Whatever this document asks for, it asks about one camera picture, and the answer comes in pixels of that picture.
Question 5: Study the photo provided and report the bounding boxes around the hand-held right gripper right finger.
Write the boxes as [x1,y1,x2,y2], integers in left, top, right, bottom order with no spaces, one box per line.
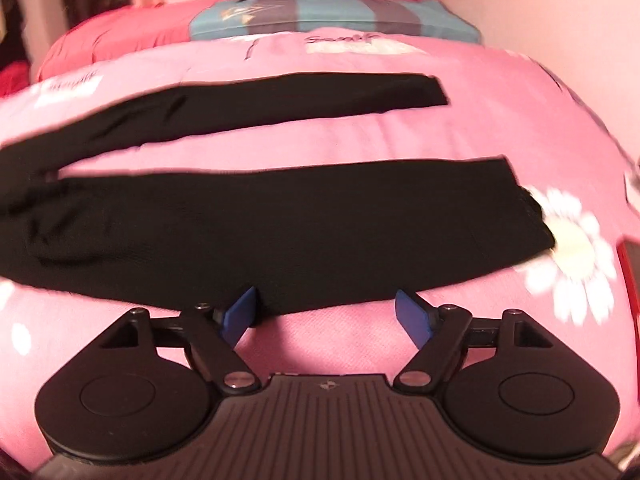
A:
[392,289,556,392]

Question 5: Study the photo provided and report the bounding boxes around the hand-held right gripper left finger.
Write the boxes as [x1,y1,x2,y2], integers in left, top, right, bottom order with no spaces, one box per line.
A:
[100,287,263,394]

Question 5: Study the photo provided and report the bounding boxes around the black pants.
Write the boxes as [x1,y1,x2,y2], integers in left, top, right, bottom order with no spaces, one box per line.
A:
[0,72,557,319]

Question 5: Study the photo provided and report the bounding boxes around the pink floral blanket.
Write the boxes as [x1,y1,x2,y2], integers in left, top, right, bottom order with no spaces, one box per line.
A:
[0,27,640,466]

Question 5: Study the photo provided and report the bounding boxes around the teal grey striped pillow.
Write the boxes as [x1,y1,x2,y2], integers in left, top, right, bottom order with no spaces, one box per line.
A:
[189,0,483,45]

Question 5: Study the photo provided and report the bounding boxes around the dark red cloth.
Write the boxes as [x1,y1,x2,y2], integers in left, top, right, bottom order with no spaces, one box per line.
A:
[0,60,32,97]

